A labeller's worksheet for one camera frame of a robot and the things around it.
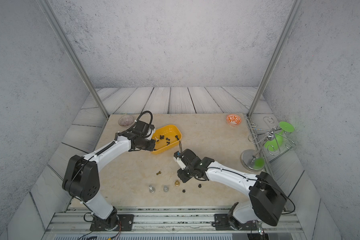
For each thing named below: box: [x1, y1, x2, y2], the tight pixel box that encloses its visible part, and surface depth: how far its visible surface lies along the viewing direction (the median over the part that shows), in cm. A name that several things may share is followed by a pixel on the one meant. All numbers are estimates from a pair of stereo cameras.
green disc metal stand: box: [240, 116, 296, 172], surface depth 85 cm
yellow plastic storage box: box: [151, 124, 182, 155], surface depth 109 cm
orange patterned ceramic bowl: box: [226, 114, 242, 127], surface depth 117 cm
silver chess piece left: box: [148, 184, 156, 194], surface depth 84 cm
